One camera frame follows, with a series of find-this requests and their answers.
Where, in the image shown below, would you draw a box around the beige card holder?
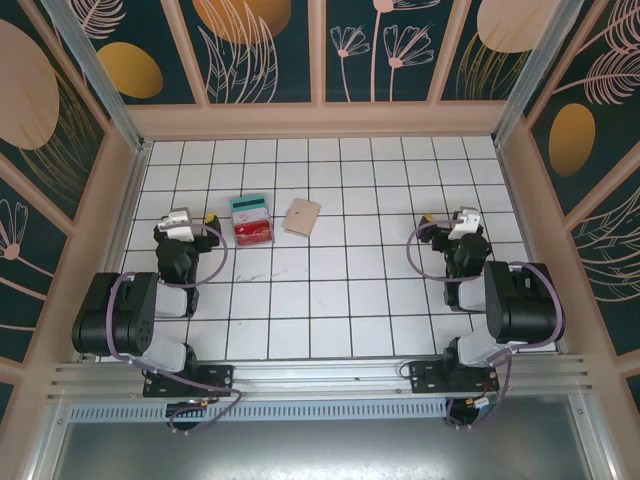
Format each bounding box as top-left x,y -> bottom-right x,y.
282,197 -> 321,236

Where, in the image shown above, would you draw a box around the white card pink logo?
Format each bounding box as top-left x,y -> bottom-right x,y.
231,208 -> 273,227

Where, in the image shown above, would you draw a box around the grey metal panel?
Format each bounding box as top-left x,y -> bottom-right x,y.
52,418 -> 599,480

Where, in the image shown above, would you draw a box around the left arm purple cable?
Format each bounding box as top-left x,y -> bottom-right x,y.
108,223 -> 244,434

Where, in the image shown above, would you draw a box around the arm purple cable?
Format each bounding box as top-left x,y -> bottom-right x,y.
108,223 -> 244,434
405,219 -> 567,430

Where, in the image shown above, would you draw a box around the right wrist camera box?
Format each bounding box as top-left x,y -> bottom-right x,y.
447,206 -> 482,241

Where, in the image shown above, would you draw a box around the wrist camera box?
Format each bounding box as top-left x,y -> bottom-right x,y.
158,207 -> 195,240
447,206 -> 482,241

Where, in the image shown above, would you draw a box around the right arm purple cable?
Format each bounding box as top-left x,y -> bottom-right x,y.
405,219 -> 567,430

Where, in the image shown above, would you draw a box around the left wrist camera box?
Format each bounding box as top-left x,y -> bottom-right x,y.
158,207 -> 195,240

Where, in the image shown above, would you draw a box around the aluminium side rail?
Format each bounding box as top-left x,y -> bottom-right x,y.
492,139 -> 564,354
74,142 -> 154,362

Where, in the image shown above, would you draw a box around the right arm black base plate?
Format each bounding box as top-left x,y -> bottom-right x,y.
408,360 -> 501,396

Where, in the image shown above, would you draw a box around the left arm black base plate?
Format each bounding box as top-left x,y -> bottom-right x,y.
143,363 -> 236,399

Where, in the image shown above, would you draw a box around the aluminium mounting rail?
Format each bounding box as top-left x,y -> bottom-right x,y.
47,354 -> 594,402

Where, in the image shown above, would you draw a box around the aluminium corner post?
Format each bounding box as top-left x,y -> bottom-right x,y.
39,0 -> 152,151
492,0 -> 609,146

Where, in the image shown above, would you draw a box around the grey slotted cable duct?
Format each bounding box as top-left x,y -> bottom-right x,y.
67,403 -> 451,422

